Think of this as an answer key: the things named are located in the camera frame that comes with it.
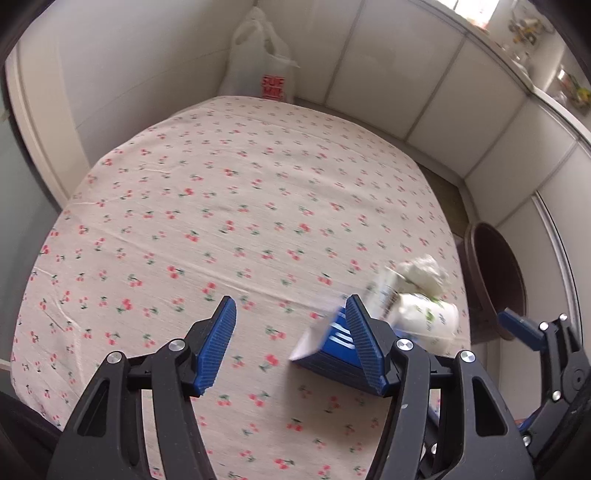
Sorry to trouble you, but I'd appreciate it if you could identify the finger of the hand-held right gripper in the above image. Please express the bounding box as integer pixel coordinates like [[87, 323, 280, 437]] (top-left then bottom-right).
[[517, 392, 591, 469], [498, 308, 591, 418]]

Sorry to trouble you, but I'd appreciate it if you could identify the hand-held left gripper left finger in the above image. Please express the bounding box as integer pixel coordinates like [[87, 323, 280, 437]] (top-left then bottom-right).
[[46, 295, 238, 480]]

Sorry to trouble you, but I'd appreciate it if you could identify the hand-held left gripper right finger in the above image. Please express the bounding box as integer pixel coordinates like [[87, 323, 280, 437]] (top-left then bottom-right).
[[345, 294, 539, 480]]

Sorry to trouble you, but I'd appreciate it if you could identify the dark blue carton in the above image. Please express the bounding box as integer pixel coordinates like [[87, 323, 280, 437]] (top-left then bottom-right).
[[288, 307, 384, 395]]

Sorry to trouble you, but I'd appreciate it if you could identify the brown trash bin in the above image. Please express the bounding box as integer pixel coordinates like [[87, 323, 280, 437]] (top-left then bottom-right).
[[463, 222, 528, 344]]

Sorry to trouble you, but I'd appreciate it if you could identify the white printed packet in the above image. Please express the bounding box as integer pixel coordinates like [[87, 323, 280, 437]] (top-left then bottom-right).
[[365, 270, 408, 320]]

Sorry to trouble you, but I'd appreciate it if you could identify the white paper cup green print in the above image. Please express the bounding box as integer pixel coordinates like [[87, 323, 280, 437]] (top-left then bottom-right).
[[392, 293, 460, 356]]

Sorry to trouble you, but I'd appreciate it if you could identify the crumpled white tissue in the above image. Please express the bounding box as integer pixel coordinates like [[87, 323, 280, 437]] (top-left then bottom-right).
[[399, 254, 451, 296]]

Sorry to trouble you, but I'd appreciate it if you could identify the cherry print tablecloth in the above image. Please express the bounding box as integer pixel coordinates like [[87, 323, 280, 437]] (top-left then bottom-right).
[[10, 95, 472, 480]]

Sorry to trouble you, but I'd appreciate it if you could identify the white plastic shopping bag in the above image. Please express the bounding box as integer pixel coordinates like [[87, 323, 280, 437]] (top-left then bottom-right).
[[218, 6, 301, 103]]

